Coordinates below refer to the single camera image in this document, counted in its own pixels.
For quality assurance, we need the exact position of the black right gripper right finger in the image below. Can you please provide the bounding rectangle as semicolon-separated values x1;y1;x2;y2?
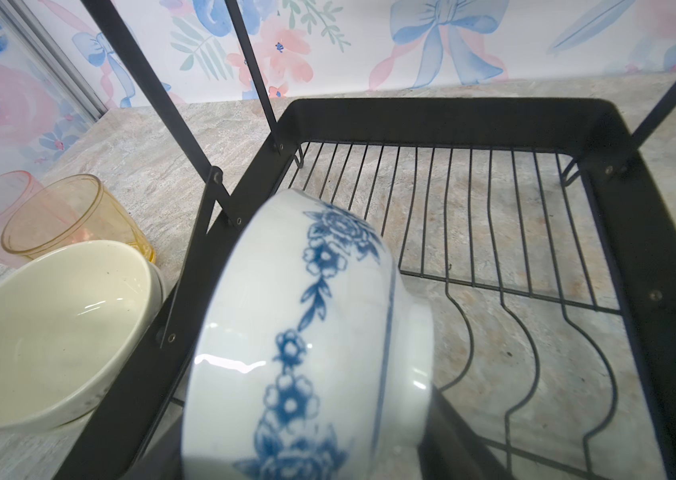
418;388;514;480

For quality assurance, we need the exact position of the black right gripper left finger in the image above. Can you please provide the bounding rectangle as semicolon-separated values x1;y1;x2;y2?
121;417;184;480

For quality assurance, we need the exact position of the blue floral bowl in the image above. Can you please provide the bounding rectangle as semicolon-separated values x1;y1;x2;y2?
181;189;434;479

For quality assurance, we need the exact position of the yellow glass cup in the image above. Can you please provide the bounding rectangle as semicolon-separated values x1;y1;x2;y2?
1;174;156;262

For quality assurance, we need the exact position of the black wire dish rack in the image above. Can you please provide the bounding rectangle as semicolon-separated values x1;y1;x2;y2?
57;1;676;479

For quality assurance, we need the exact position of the aluminium corner post left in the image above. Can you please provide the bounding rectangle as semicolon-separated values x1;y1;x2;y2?
0;0;107;122

